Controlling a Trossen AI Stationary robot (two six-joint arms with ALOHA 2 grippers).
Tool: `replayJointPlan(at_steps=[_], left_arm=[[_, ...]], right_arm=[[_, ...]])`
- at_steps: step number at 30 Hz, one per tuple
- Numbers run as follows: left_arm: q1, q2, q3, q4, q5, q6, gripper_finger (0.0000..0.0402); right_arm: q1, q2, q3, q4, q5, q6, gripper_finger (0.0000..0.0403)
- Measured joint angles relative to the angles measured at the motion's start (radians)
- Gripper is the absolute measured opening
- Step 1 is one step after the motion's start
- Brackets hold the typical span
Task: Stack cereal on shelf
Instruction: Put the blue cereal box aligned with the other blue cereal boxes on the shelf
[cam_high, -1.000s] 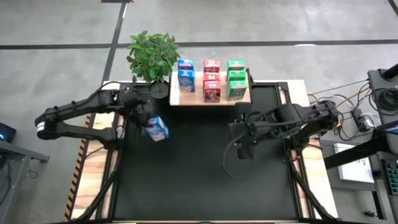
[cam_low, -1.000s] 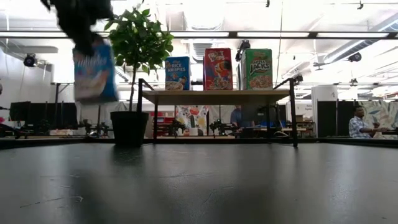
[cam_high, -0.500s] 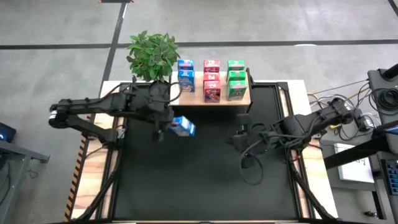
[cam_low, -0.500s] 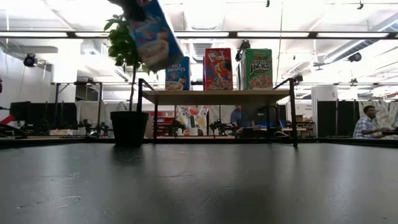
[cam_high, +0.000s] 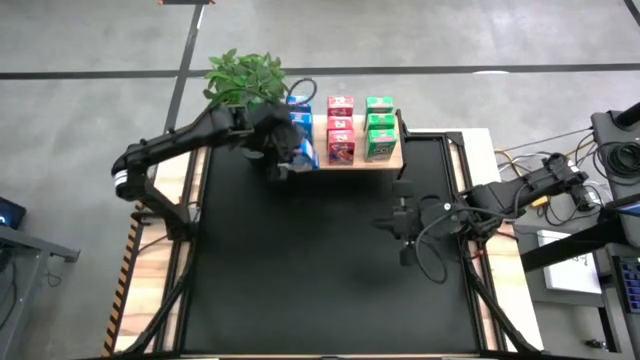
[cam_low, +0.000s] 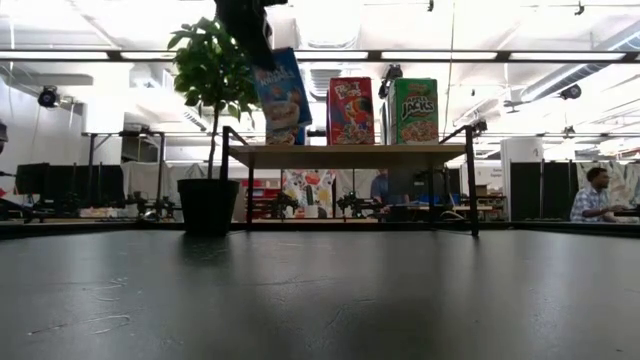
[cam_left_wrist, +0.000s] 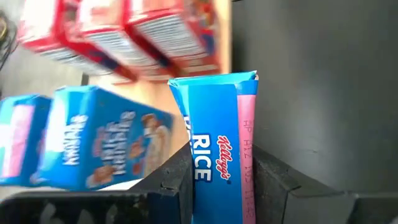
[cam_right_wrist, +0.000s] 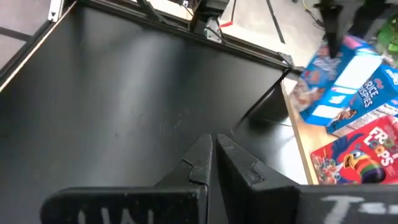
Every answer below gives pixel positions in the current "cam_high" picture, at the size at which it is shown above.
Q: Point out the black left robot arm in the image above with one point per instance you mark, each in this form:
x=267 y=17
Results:
x=170 y=140

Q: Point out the black table mat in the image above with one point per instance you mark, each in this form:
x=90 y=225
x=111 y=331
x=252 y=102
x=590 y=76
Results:
x=325 y=300

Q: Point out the red Froot Loops box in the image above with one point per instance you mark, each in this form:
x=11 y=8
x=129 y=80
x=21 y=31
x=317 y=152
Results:
x=340 y=106
x=341 y=147
x=340 y=123

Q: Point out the blue Rice Krispies box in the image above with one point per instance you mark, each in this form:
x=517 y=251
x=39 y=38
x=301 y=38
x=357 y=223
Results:
x=310 y=157
x=305 y=122
x=301 y=103

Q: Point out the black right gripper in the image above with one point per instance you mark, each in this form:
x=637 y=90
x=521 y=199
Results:
x=417 y=220

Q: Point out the small black floor object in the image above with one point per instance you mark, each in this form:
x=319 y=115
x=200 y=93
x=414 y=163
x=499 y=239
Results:
x=595 y=344

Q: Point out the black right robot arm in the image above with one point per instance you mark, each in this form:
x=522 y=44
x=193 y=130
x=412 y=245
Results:
x=505 y=195

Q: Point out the black slanted beam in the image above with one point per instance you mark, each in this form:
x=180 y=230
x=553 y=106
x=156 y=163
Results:
x=565 y=247

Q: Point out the dark monitor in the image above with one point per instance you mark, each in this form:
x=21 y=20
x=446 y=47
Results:
x=10 y=215

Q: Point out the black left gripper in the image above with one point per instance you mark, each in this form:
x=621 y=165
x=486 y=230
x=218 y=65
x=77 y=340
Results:
x=272 y=132

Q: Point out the green plant in black pot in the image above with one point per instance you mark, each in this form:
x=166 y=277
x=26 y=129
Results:
x=240 y=80

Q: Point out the grey side desk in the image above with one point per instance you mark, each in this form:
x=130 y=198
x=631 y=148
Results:
x=40 y=246

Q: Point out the white box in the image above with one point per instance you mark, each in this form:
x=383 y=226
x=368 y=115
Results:
x=570 y=272

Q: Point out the green Apple Jacks box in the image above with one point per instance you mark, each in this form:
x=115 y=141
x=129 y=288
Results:
x=379 y=104
x=381 y=121
x=380 y=146

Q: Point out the yellow black hazard tape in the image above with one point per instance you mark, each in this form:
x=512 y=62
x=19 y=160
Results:
x=120 y=290

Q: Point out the teal key control panel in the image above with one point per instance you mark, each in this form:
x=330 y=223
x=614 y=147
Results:
x=631 y=285

